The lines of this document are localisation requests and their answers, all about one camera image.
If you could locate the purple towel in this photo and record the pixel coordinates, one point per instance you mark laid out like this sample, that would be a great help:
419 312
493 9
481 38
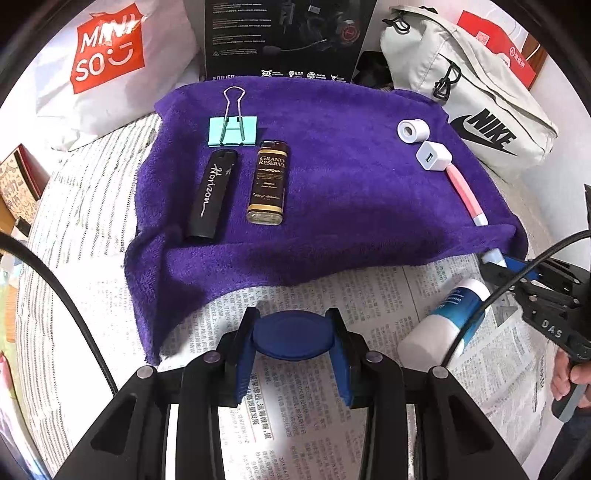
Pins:
346 198

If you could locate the blue round lid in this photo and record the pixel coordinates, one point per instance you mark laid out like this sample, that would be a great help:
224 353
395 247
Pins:
291 337

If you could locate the black lighter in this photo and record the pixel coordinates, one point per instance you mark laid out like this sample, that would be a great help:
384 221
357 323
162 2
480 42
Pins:
210 198

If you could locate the newspaper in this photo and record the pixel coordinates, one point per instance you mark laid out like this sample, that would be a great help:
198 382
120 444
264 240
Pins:
300 415

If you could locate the grey waist bag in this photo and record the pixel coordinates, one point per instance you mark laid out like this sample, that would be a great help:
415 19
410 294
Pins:
485 83

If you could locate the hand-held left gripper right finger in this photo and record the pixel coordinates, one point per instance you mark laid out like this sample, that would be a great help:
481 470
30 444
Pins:
344 369

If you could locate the patterned brown book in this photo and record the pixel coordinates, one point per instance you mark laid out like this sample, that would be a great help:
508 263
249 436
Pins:
14 184

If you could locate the gold label lighter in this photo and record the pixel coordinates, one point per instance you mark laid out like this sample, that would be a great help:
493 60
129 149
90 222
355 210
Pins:
268 184

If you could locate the white charger cube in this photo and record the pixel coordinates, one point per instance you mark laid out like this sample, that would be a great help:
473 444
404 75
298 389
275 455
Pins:
438 154

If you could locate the white tape roll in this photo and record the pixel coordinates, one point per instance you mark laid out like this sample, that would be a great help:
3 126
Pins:
418 131

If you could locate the person's right hand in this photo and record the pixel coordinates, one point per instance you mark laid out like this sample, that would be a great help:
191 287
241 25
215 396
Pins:
561 381

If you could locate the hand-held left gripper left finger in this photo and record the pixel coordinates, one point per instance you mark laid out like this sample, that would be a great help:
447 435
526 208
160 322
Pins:
242 364

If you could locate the striped bedsheet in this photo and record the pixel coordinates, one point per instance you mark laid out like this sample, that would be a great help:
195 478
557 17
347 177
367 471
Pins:
83 207

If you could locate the white and blue bottle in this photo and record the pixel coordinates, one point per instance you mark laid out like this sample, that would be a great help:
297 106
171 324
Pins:
429 341

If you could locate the green binder clip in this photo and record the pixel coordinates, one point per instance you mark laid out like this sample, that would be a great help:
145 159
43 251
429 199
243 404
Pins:
217 134

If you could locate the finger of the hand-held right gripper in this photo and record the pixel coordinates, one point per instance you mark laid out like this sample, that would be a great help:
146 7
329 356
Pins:
496 274
516 265

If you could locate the pink tube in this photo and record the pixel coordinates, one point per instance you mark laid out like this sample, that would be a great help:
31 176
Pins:
464 189

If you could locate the white plastic bag red label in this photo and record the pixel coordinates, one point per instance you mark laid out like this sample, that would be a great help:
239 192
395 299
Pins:
161 60

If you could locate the black headphone box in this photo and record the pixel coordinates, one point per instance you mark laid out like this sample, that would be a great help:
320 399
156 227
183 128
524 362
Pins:
240 46

